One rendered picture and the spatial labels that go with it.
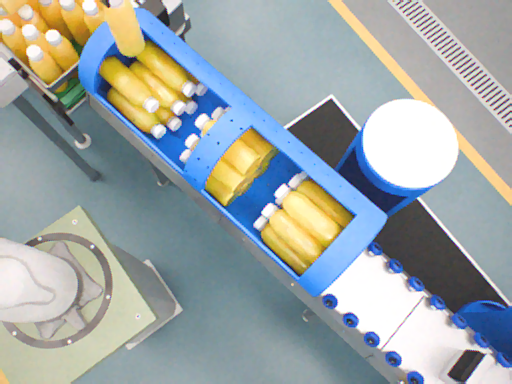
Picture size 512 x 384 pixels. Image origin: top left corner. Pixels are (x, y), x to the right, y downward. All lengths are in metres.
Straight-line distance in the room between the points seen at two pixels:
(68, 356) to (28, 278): 0.31
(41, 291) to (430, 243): 1.76
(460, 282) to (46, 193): 2.04
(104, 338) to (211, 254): 1.14
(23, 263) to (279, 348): 1.48
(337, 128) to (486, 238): 0.93
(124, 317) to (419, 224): 1.52
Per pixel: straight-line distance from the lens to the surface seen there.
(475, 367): 1.36
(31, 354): 1.34
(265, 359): 2.31
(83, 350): 1.30
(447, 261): 2.37
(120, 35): 1.19
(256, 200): 1.38
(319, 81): 2.66
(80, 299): 1.28
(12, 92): 1.57
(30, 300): 1.08
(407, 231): 2.33
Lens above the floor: 2.30
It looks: 75 degrees down
